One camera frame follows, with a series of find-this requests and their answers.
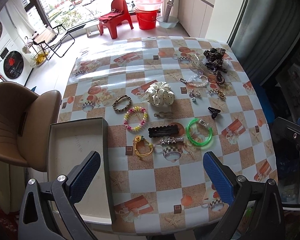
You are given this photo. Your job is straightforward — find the green translucent bangle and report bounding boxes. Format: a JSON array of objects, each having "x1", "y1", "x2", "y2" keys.
[{"x1": 185, "y1": 118, "x2": 213, "y2": 147}]

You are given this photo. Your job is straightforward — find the black folding chair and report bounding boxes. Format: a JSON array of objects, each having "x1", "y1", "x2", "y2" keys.
[{"x1": 33, "y1": 23, "x2": 75, "y2": 61}]

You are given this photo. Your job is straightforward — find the small black claw clip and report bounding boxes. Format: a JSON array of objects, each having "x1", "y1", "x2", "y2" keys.
[{"x1": 208, "y1": 107, "x2": 221, "y2": 119}]

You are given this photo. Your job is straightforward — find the checkered patterned tablecloth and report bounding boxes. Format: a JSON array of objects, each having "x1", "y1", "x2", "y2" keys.
[{"x1": 59, "y1": 37, "x2": 277, "y2": 235}]

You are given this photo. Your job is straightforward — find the white washing machine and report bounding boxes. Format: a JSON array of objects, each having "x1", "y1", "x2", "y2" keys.
[{"x1": 0, "y1": 18, "x2": 33, "y2": 86}]

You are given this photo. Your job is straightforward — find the black scalloped hair clip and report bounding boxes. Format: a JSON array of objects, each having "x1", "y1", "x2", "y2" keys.
[{"x1": 148, "y1": 125, "x2": 179, "y2": 138}]

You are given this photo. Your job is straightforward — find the white polka dot scrunchie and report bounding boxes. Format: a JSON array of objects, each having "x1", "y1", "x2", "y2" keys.
[{"x1": 145, "y1": 82, "x2": 175, "y2": 107}]

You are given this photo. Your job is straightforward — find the clear plastic claw clip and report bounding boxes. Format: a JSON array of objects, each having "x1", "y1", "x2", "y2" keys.
[{"x1": 190, "y1": 53, "x2": 207, "y2": 72}]

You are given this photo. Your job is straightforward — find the black thin hair ties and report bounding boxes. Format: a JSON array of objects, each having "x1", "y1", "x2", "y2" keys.
[{"x1": 205, "y1": 61, "x2": 229, "y2": 74}]

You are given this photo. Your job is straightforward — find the silver charm hair clip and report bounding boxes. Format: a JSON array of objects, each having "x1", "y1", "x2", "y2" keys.
[{"x1": 189, "y1": 89, "x2": 201, "y2": 103}]

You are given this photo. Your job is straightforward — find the gold chain hair clip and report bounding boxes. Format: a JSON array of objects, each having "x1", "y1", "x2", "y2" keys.
[{"x1": 209, "y1": 89, "x2": 226, "y2": 101}]

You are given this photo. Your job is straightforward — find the brown spiral hair tie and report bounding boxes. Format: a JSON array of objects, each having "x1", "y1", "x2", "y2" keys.
[{"x1": 213, "y1": 70, "x2": 226, "y2": 85}]

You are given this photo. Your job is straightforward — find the brown leather chair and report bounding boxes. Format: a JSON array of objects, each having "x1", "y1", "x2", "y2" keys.
[{"x1": 0, "y1": 81, "x2": 62, "y2": 172}]

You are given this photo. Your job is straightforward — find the silver star hair clip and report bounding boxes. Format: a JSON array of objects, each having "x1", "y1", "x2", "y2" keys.
[{"x1": 159, "y1": 137, "x2": 184, "y2": 145}]

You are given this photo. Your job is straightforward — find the clear beaded bracelet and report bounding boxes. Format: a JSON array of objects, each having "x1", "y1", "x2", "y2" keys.
[{"x1": 179, "y1": 74, "x2": 209, "y2": 88}]

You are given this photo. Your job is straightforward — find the brown braided hair tie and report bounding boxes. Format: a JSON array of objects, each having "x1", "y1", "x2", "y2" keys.
[{"x1": 112, "y1": 94, "x2": 132, "y2": 113}]

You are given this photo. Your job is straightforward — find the yellow cord flower bracelet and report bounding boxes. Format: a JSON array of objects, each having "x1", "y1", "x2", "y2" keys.
[{"x1": 132, "y1": 134, "x2": 154, "y2": 158}]

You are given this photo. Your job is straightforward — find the grey shallow tray box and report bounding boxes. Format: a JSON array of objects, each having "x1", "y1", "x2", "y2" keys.
[{"x1": 47, "y1": 117, "x2": 115, "y2": 225}]

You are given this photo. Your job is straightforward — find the red plastic bucket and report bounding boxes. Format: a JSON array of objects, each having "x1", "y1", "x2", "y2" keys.
[{"x1": 134, "y1": 8, "x2": 159, "y2": 30}]

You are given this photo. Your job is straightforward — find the beige metal hair clip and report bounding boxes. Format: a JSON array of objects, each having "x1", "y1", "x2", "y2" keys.
[{"x1": 153, "y1": 111, "x2": 173, "y2": 119}]

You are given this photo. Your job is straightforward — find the pale blue basin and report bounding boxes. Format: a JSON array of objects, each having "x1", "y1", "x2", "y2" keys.
[{"x1": 157, "y1": 16, "x2": 179, "y2": 29}]

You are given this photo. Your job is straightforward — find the pink plastic basin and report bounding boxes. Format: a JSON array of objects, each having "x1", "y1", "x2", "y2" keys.
[{"x1": 134, "y1": 0, "x2": 163, "y2": 11}]

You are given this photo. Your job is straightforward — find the red plastic chair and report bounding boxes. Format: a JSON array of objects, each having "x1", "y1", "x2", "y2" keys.
[{"x1": 98, "y1": 0, "x2": 134, "y2": 40}]

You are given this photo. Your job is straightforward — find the pink yellow beaded bracelet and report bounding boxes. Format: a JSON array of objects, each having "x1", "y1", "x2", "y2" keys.
[{"x1": 123, "y1": 106, "x2": 148, "y2": 132}]

